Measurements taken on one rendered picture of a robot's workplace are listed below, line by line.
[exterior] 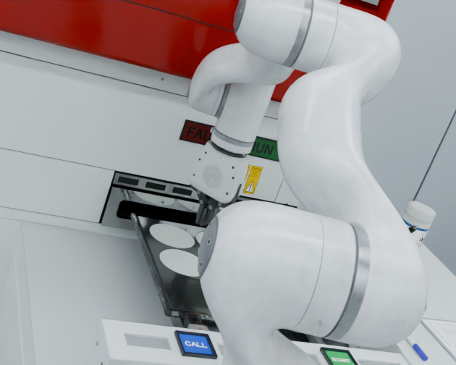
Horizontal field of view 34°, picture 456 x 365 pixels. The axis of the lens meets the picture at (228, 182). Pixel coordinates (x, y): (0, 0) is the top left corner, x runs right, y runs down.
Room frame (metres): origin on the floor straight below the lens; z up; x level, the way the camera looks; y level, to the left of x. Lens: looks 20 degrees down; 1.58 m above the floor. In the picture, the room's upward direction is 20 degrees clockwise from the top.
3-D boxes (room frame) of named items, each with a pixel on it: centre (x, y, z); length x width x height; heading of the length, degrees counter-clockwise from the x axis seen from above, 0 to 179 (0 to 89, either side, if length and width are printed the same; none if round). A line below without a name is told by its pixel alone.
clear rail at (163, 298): (1.32, 0.09, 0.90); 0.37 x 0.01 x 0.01; 25
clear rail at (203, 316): (1.23, -0.15, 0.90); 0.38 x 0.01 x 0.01; 115
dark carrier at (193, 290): (1.40, -0.07, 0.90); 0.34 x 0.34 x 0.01; 25
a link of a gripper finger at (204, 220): (1.42, 0.01, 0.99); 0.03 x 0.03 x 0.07; 65
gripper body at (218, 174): (1.43, 0.02, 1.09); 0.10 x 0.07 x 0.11; 65
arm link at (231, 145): (1.43, 0.02, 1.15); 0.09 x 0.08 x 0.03; 65
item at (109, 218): (1.58, 0.03, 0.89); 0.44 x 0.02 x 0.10; 115
